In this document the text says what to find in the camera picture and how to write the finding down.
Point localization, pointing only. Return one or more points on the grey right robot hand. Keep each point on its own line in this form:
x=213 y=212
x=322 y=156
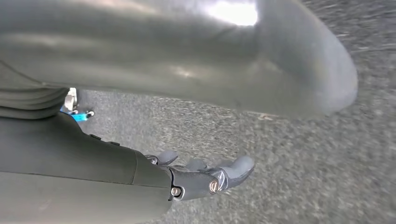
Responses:
x=92 y=185

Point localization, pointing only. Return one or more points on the blue metal shelf rack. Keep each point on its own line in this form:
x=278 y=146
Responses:
x=79 y=117

